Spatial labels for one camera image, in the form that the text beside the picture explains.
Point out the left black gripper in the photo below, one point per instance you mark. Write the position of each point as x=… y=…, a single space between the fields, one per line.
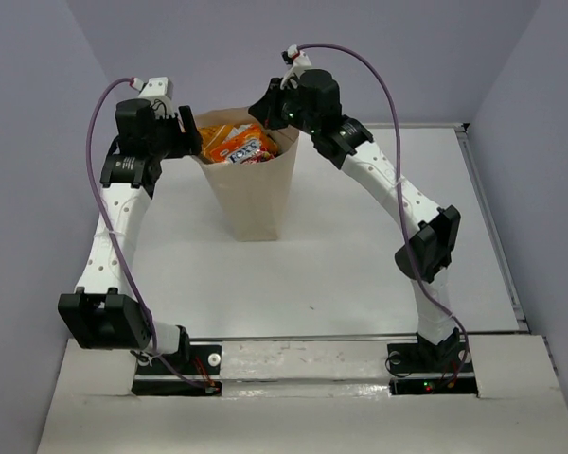
x=187 y=144

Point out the orange snack bar packet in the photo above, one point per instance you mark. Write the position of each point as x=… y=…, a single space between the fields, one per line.
x=214 y=136

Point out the beige paper bag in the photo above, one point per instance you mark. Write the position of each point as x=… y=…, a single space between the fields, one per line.
x=252 y=196

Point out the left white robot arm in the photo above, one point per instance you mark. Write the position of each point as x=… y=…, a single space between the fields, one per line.
x=105 y=311

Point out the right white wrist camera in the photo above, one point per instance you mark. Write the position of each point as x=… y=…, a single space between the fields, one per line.
x=297 y=63

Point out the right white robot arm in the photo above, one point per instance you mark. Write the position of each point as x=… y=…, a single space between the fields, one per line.
x=429 y=231

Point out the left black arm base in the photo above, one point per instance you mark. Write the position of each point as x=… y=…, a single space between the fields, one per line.
x=200 y=376

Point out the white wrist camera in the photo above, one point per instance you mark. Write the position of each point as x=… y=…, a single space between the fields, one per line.
x=158 y=91
x=297 y=63

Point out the orange red candy packet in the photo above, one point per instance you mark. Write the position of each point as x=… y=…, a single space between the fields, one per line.
x=249 y=147

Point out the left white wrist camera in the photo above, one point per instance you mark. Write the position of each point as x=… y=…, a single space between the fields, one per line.
x=158 y=91

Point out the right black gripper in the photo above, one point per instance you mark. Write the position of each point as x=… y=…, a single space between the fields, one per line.
x=266 y=107

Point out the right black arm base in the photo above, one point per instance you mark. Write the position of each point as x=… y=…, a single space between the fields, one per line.
x=413 y=374

